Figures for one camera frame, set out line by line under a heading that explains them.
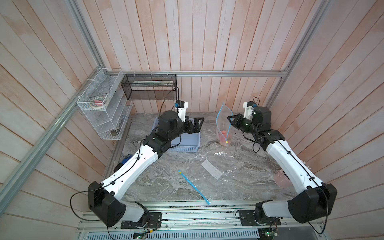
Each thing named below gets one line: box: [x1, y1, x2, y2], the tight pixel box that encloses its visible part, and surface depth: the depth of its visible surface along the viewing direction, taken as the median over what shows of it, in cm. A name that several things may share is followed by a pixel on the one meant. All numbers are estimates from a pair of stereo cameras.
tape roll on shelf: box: [89, 95, 108, 109], surface depth 75 cm
